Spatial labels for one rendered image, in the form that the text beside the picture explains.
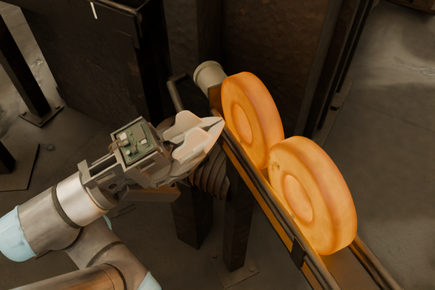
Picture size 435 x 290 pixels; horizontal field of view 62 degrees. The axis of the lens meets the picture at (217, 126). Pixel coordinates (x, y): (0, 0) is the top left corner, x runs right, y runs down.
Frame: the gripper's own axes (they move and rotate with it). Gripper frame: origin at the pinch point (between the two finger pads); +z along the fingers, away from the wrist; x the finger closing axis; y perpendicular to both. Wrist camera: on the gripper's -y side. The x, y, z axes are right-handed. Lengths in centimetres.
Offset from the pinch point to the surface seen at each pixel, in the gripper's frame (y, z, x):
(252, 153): -4.4, 2.7, -4.7
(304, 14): -3.0, 24.4, 13.7
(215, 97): -2.6, 2.4, 7.2
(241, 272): -69, -16, -4
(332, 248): 0.0, 4.2, -23.4
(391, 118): -96, 65, 25
